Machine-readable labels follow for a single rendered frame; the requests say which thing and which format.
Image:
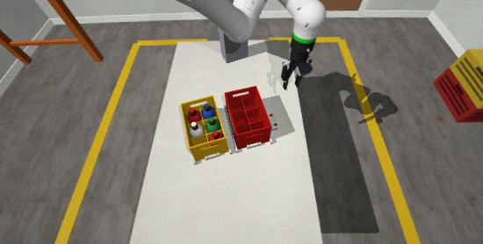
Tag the yellow divided crate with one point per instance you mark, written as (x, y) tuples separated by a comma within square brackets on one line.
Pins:
[(199, 146)]

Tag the red crate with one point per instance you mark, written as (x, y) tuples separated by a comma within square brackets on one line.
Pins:
[(247, 112)]

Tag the white paper pick list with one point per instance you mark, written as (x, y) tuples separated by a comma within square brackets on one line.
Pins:
[(272, 120)]

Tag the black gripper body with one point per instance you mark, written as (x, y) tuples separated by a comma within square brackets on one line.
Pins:
[(295, 58)]

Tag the green bottle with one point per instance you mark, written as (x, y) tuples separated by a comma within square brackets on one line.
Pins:
[(212, 125)]

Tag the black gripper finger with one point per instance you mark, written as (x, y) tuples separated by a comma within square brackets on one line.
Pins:
[(300, 77), (285, 77)]

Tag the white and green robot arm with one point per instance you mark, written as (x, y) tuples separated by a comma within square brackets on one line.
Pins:
[(239, 24)]

